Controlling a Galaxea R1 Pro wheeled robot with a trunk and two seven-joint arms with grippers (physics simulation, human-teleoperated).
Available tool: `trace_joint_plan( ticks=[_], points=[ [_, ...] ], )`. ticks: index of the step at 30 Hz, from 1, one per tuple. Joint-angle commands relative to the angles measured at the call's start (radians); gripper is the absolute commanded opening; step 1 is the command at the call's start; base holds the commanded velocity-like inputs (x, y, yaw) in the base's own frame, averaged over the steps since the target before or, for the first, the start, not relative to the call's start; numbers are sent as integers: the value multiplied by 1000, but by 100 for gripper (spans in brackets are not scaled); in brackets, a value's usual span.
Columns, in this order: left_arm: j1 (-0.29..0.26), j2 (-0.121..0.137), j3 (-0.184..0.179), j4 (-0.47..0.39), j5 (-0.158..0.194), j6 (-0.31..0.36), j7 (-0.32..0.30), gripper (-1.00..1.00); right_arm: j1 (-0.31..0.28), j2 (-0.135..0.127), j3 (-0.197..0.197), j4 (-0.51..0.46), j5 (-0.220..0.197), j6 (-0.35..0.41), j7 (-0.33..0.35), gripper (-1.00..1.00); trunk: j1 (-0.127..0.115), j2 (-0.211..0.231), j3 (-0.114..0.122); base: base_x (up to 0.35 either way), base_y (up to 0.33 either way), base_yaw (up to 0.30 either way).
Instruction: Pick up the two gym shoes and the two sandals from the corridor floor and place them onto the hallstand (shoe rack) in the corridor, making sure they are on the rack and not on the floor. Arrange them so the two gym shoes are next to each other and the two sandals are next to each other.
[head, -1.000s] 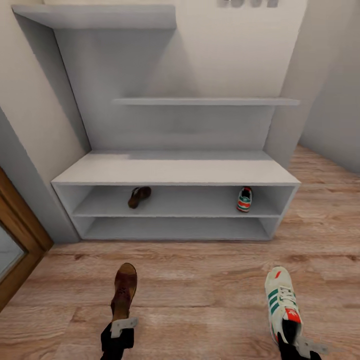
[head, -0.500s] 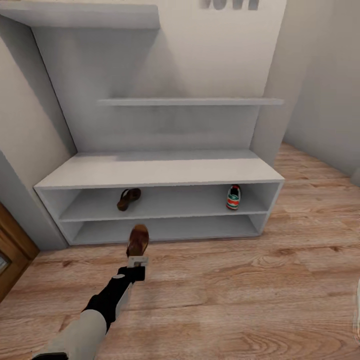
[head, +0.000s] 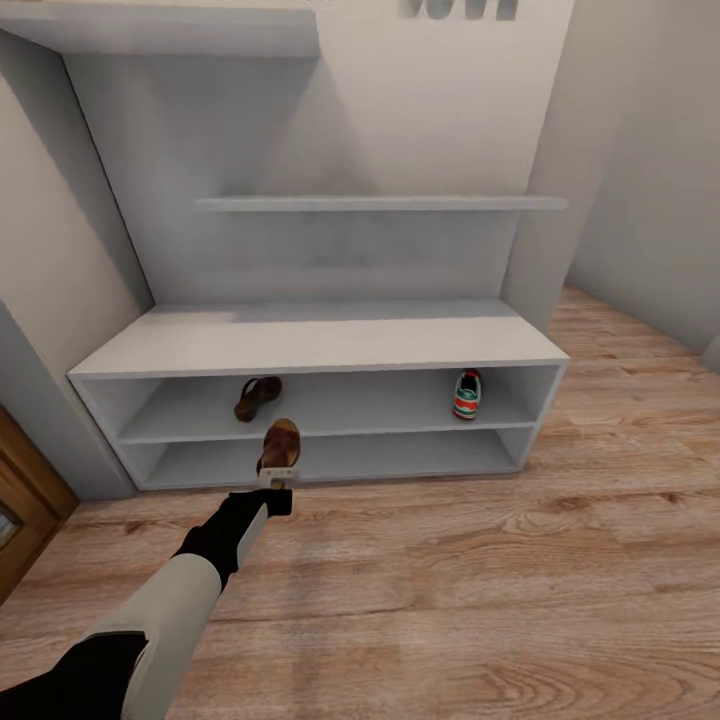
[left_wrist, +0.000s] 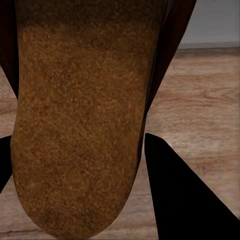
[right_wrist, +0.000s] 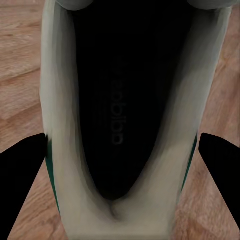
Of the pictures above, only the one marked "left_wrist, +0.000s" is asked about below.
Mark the sandal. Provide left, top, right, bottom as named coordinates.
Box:
left=0, top=0, right=197, bottom=240

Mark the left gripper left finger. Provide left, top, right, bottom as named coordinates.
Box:
left=0, top=135, right=13, bottom=193

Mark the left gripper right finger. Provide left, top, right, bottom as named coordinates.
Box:
left=144, top=133, right=240, bottom=240

